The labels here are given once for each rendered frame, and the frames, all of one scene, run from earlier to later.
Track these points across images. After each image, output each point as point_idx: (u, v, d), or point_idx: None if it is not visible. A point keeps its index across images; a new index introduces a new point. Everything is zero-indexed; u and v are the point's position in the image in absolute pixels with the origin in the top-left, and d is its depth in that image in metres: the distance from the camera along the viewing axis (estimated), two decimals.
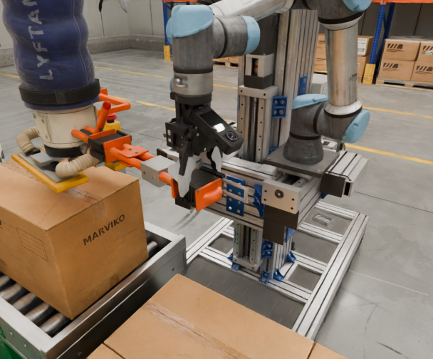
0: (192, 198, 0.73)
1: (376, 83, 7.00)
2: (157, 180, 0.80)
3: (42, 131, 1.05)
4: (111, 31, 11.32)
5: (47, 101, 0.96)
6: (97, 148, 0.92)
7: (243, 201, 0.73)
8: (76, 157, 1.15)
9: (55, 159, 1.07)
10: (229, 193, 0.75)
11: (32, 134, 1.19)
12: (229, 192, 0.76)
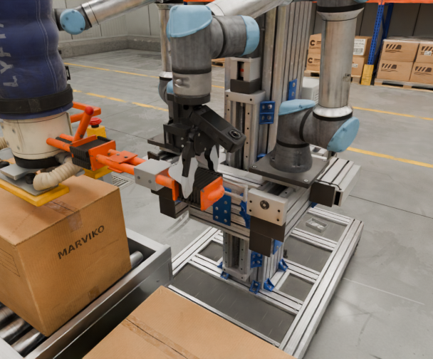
0: (196, 199, 0.73)
1: (374, 84, 6.94)
2: (153, 184, 0.79)
3: (13, 142, 0.98)
4: (109, 31, 11.26)
5: (20, 109, 0.90)
6: (81, 155, 0.88)
7: (243, 199, 0.74)
8: (50, 168, 1.08)
9: (28, 171, 1.00)
10: (228, 192, 0.76)
11: None
12: (228, 191, 0.76)
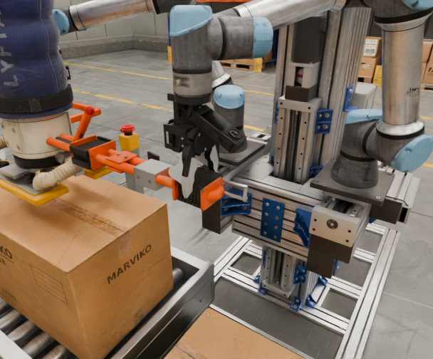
0: (196, 199, 0.73)
1: None
2: (153, 184, 0.79)
3: (13, 141, 0.98)
4: (114, 31, 11.16)
5: (20, 108, 0.90)
6: (81, 155, 0.88)
7: (243, 199, 0.74)
8: (50, 168, 1.08)
9: (28, 171, 1.00)
10: (228, 192, 0.76)
11: None
12: (227, 191, 0.76)
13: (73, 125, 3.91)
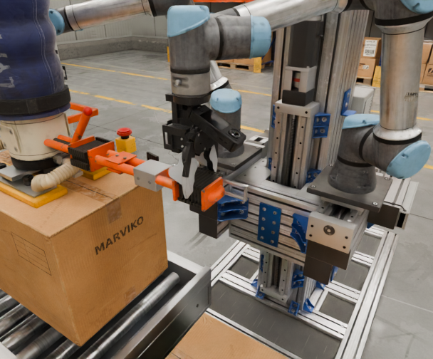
0: (196, 199, 0.73)
1: None
2: (153, 184, 0.79)
3: (10, 143, 0.97)
4: (113, 32, 11.15)
5: (17, 110, 0.89)
6: (80, 157, 0.87)
7: (243, 199, 0.74)
8: None
9: (26, 172, 1.00)
10: (228, 192, 0.76)
11: None
12: (228, 191, 0.76)
13: (72, 127, 3.90)
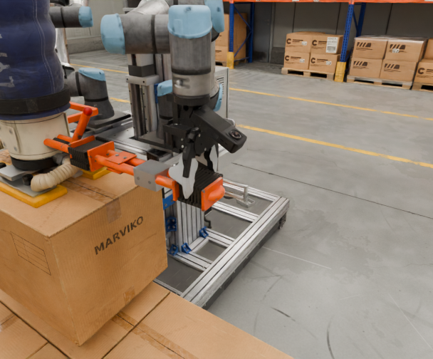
0: (196, 199, 0.73)
1: (347, 81, 7.19)
2: (153, 184, 0.79)
3: (10, 142, 0.97)
4: (97, 30, 11.51)
5: (17, 110, 0.89)
6: (80, 156, 0.87)
7: (243, 199, 0.74)
8: (46, 167, 1.07)
9: (25, 172, 1.00)
10: (228, 192, 0.76)
11: None
12: (228, 191, 0.76)
13: None
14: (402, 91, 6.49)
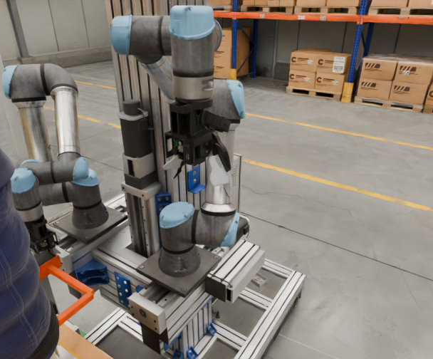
0: None
1: (355, 102, 6.93)
2: None
3: None
4: (97, 42, 11.25)
5: None
6: None
7: None
8: None
9: None
10: None
11: None
12: None
13: (25, 153, 4.01)
14: (413, 115, 6.23)
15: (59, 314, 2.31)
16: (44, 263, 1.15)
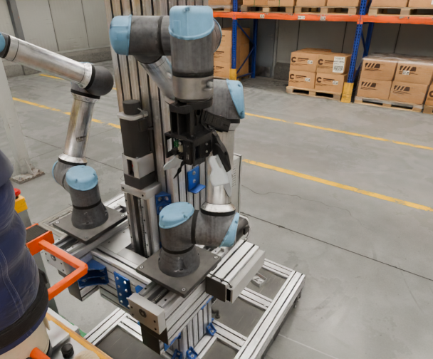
0: None
1: (355, 102, 6.93)
2: None
3: None
4: (97, 42, 11.25)
5: None
6: None
7: None
8: None
9: None
10: None
11: None
12: None
13: (25, 153, 4.01)
14: (413, 115, 6.23)
15: (59, 314, 2.31)
16: (35, 238, 1.09)
